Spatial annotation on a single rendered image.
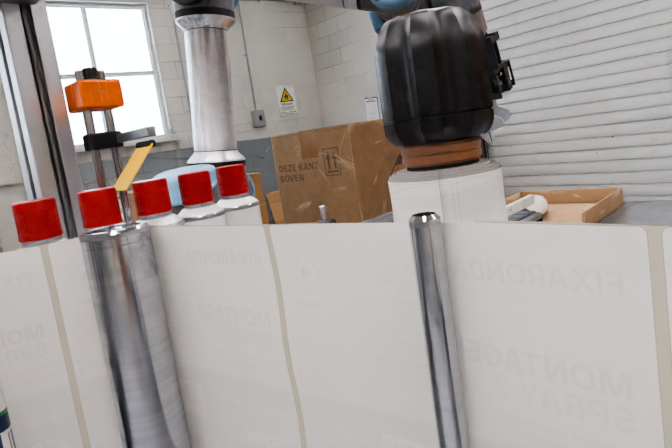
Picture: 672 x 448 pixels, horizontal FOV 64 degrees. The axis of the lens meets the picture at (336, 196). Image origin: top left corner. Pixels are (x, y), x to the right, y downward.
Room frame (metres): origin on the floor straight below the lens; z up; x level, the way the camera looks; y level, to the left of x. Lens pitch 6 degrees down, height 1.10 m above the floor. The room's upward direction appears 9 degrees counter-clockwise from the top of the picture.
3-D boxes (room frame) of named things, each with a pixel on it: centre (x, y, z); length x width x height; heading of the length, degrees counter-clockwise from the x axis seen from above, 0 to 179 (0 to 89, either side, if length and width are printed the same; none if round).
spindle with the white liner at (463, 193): (0.40, -0.08, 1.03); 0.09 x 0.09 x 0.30
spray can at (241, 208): (0.61, 0.11, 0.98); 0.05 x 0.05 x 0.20
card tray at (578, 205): (1.27, -0.50, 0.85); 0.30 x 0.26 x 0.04; 137
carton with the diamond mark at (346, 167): (1.26, -0.06, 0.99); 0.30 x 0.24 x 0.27; 137
